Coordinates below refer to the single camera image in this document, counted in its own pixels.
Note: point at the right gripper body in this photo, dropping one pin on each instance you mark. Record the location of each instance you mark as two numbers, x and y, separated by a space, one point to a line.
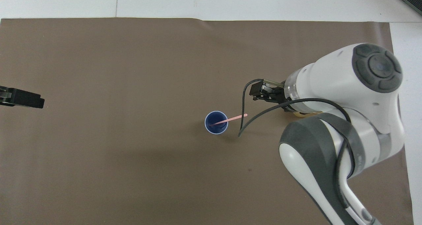
280 95

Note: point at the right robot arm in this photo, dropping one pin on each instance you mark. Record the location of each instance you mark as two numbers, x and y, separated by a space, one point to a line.
329 76

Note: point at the pink chopstick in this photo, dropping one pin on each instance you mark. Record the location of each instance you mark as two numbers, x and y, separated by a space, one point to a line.
235 117

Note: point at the blue cup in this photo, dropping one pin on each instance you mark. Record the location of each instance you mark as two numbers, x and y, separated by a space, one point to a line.
219 128

